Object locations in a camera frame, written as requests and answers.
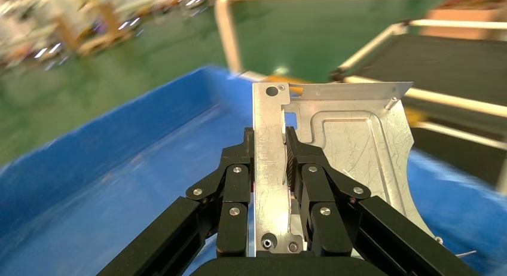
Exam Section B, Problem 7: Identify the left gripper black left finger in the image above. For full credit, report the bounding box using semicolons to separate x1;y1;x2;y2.
97;127;256;276

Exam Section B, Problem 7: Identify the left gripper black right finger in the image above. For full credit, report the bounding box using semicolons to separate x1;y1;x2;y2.
284;125;478;276

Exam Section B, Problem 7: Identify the metal bracket with side walls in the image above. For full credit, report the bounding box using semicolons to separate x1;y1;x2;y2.
252;81;478;260

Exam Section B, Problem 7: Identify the blue corrugated plastic box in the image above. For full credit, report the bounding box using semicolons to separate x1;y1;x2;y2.
0;66;507;276

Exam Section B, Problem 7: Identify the white-framed cart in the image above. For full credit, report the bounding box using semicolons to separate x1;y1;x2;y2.
215;0;507;75

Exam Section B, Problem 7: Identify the black side rack mat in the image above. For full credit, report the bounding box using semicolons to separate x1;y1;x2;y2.
348;32;507;105

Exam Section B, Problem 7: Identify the white side rack frame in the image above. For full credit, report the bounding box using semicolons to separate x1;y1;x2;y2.
332;20;507;118

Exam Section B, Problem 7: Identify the white metal table frame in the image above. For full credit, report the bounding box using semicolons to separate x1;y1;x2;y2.
411;119;507;151

